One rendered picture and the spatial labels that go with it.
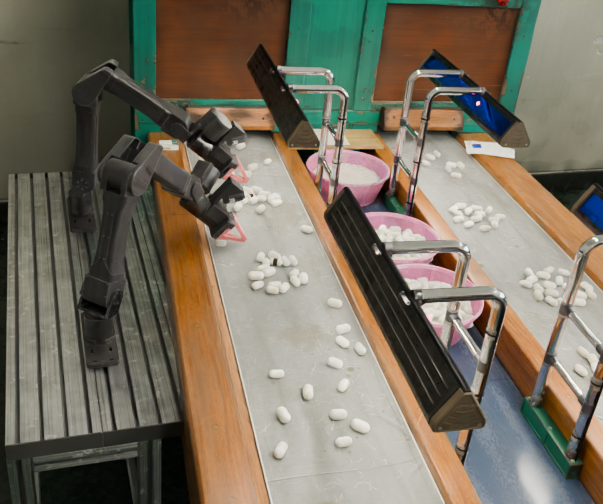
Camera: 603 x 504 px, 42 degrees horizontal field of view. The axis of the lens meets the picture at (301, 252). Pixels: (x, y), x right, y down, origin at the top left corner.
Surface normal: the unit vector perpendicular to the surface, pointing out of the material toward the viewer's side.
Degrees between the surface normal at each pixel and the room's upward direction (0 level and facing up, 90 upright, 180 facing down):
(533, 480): 0
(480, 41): 90
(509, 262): 0
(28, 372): 0
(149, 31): 90
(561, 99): 90
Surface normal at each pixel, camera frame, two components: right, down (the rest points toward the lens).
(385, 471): 0.09, -0.86
